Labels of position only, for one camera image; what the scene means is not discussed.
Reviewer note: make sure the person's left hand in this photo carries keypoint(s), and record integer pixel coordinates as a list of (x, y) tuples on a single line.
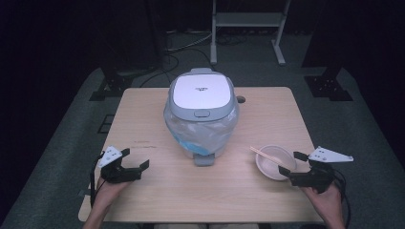
[(110, 192)]

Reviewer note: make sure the white metal stand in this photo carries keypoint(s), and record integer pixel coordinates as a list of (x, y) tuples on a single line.
[(248, 19)]

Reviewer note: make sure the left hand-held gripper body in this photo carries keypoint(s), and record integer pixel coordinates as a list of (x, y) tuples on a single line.
[(116, 171)]

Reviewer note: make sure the wooden chopstick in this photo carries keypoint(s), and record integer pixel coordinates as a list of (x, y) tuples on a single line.
[(261, 153), (264, 157)]

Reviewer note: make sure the person's right hand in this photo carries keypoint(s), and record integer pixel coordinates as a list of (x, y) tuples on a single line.
[(323, 202)]

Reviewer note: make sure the pale pink bowl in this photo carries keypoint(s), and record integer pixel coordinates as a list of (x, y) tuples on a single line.
[(270, 168)]

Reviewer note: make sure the dark round table grommet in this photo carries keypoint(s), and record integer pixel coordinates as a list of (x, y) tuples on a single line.
[(241, 99)]

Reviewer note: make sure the white grey pedal bin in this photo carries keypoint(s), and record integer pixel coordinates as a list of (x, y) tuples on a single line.
[(202, 92)]

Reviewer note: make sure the black stand base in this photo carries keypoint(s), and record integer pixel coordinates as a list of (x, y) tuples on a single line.
[(111, 86), (328, 87)]

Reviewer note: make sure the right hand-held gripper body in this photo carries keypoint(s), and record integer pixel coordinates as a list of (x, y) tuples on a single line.
[(318, 176)]

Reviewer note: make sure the clear plastic bin liner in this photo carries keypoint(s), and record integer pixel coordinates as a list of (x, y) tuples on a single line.
[(203, 132)]

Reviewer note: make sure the black floor plate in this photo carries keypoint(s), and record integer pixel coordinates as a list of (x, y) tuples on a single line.
[(106, 124)]

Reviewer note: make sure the blue crumpled film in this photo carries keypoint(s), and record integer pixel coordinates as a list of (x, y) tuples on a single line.
[(191, 148)]

